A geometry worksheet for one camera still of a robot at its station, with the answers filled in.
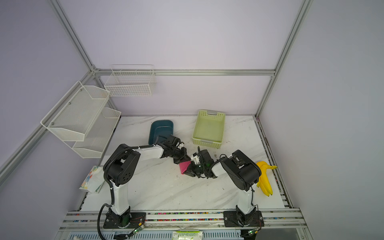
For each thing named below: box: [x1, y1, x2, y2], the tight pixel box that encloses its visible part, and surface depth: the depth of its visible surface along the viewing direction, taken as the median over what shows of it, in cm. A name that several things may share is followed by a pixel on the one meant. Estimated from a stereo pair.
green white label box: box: [172, 230, 204, 240], surface depth 67 cm
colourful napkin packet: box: [79, 165, 105, 194], surface depth 83 cm
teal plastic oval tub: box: [148, 120, 174, 145], surface depth 110 cm
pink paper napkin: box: [179, 161, 192, 175], surface depth 92 cm
